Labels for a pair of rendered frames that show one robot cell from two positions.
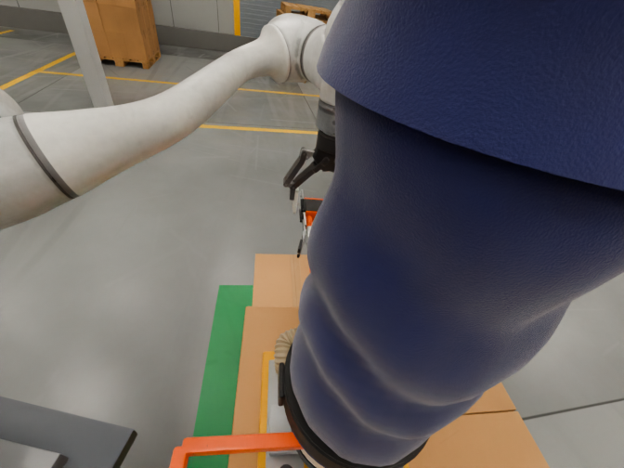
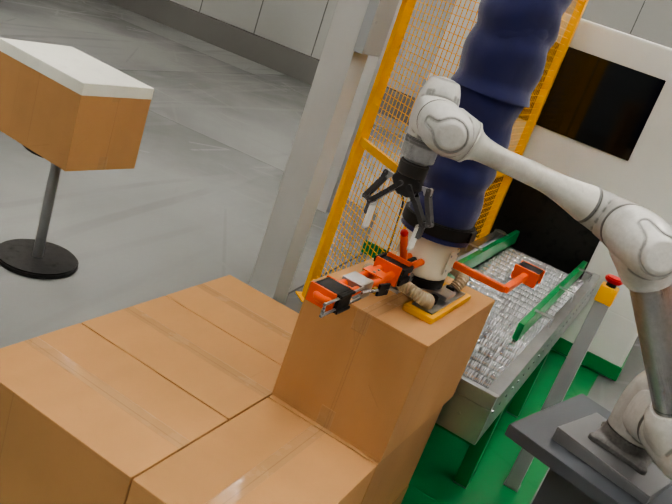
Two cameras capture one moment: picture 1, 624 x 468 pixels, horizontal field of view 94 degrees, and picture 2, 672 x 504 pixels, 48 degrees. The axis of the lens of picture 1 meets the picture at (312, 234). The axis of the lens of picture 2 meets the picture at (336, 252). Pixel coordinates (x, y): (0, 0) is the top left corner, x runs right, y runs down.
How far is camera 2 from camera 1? 2.41 m
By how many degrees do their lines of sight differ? 112
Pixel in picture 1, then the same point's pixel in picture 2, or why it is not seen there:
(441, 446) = (255, 334)
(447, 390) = not seen: hidden behind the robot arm
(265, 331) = (422, 329)
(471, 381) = not seen: hidden behind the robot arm
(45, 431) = (572, 460)
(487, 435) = (212, 312)
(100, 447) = (531, 430)
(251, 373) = (443, 325)
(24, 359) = not seen: outside the picture
